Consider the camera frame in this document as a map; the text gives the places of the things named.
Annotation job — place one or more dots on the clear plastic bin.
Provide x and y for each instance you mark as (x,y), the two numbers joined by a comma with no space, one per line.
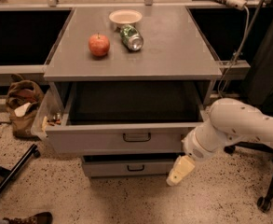
(49,107)

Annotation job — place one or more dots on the grey lower drawer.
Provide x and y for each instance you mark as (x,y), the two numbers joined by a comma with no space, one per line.
(128,164)

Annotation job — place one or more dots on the red apple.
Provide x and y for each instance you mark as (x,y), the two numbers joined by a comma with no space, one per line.
(99,45)

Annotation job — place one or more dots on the black top drawer handle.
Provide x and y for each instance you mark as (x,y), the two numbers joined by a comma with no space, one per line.
(136,137)

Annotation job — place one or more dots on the white bowl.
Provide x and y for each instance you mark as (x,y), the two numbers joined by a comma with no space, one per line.
(125,16)

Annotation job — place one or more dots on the green soda can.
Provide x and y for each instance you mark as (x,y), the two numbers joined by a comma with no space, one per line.
(131,37)

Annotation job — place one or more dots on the grey drawer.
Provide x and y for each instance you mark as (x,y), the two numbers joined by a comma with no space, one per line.
(97,114)
(128,164)

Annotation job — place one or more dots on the black drawer handle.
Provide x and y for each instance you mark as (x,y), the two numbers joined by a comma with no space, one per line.
(136,168)
(136,137)

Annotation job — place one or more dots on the grey cabinet desk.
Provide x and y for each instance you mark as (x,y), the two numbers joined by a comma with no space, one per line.
(173,50)

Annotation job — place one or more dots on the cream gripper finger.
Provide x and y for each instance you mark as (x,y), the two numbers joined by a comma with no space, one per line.
(174,178)

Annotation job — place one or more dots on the grey top drawer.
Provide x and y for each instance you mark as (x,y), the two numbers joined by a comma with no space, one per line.
(97,114)

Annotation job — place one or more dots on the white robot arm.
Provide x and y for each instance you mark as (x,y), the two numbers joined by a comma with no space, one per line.
(229,122)

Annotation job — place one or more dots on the black lower drawer handle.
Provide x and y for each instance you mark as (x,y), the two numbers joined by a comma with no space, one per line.
(136,168)

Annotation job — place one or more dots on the brown shoe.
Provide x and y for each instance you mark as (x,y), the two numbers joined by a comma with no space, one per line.
(40,218)

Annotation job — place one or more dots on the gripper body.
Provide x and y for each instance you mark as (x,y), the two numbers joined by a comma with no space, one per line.
(193,148)

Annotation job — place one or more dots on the black stand leg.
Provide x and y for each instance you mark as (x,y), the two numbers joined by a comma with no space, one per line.
(7,175)

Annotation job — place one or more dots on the brown cloth bag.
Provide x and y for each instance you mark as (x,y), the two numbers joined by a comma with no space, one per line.
(24,97)

